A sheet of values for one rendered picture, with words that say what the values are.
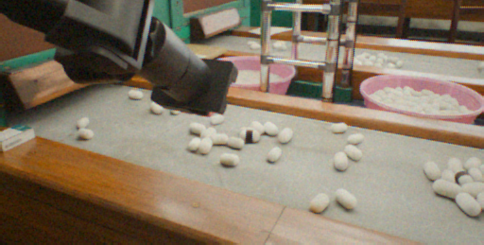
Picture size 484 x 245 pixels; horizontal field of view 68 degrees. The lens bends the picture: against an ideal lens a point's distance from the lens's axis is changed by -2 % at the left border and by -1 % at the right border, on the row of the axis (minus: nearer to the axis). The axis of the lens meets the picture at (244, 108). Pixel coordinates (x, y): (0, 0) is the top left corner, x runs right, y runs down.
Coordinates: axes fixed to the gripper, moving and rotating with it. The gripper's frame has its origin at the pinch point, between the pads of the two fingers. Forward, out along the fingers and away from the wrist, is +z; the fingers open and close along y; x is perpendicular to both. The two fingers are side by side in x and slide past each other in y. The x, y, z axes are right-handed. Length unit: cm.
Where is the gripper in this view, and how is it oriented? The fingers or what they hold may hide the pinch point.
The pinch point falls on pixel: (219, 105)
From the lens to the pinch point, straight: 53.1
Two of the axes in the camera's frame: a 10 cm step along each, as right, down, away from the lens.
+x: -2.5, 9.4, -2.3
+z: 3.4, 3.1, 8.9
